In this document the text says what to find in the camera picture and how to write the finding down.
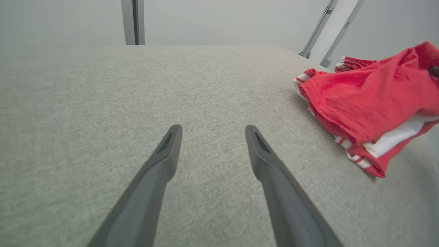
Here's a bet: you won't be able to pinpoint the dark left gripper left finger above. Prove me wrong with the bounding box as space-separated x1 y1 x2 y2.
87 124 183 247

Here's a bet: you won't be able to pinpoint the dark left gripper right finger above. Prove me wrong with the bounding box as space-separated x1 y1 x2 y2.
245 125 344 247

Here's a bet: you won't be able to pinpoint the red Bulls jersey white sleeves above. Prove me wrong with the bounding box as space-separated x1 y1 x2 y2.
293 41 439 144

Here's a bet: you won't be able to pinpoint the red and white jersey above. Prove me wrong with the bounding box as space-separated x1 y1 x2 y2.
334 115 439 178

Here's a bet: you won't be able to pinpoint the grey slanted metal bar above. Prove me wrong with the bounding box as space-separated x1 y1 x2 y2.
298 0 338 59
320 0 366 68

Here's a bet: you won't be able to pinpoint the grey metal partition post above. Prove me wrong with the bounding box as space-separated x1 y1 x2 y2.
121 0 145 46

